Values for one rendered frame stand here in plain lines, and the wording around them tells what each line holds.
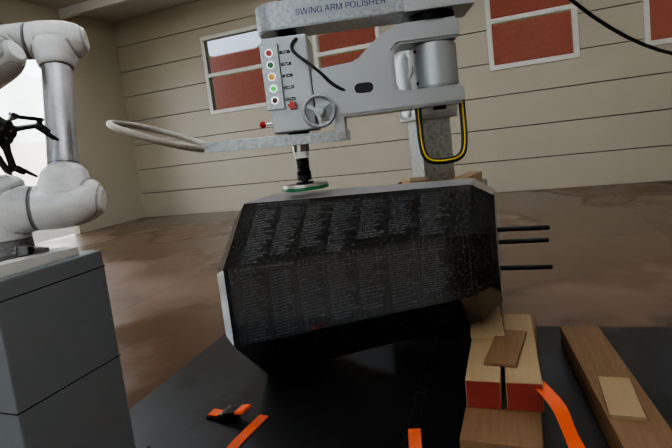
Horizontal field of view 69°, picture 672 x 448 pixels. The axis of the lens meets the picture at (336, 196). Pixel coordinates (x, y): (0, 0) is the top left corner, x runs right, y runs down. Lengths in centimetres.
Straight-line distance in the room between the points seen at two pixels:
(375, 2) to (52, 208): 149
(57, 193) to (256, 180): 758
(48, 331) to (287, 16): 151
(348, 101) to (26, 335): 147
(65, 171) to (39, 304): 44
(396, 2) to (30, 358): 188
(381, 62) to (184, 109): 809
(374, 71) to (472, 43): 597
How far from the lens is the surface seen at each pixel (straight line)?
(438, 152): 288
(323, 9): 225
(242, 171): 942
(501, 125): 801
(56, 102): 198
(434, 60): 224
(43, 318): 182
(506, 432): 175
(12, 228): 190
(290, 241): 207
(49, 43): 206
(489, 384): 181
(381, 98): 219
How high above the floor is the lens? 108
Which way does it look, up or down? 6 degrees down
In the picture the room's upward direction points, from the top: 7 degrees counter-clockwise
